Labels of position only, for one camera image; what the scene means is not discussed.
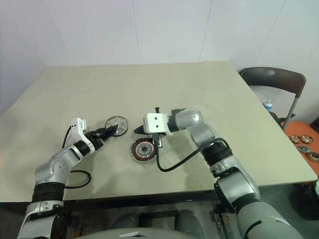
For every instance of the round dark motor part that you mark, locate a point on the round dark motor part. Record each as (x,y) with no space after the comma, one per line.
(313,156)

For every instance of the silver spoked round rotor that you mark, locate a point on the silver spoked round rotor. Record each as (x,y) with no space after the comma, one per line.
(120,124)

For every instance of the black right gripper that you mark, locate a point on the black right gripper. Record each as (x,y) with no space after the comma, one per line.
(158,140)

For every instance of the round copper motor part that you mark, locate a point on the round copper motor part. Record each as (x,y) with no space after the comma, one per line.
(307,139)
(295,139)

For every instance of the grey robot torso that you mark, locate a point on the grey robot torso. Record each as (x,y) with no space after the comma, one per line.
(149,235)

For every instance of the round motor housing copper windings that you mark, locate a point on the round motor housing copper windings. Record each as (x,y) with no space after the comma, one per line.
(144,150)

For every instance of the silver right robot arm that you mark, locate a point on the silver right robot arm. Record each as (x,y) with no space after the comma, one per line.
(244,184)

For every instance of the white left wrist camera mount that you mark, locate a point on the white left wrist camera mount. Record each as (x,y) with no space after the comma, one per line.
(76,124)

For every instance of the orange stool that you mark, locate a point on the orange stool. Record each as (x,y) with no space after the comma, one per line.
(299,129)

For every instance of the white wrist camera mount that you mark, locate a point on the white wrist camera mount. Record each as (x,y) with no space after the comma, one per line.
(76,124)
(154,122)

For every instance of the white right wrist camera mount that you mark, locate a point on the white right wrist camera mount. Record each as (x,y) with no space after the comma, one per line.
(154,122)

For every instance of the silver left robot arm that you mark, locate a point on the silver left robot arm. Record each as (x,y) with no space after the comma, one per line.
(57,166)

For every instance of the black metal table frame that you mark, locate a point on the black metal table frame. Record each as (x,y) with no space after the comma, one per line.
(124,200)

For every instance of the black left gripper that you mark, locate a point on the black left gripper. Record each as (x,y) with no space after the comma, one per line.
(96,141)

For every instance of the dark brown folding chair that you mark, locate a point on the dark brown folding chair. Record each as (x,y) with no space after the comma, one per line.
(286,79)

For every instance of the round grey motor part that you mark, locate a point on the round grey motor part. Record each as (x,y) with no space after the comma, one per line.
(303,149)

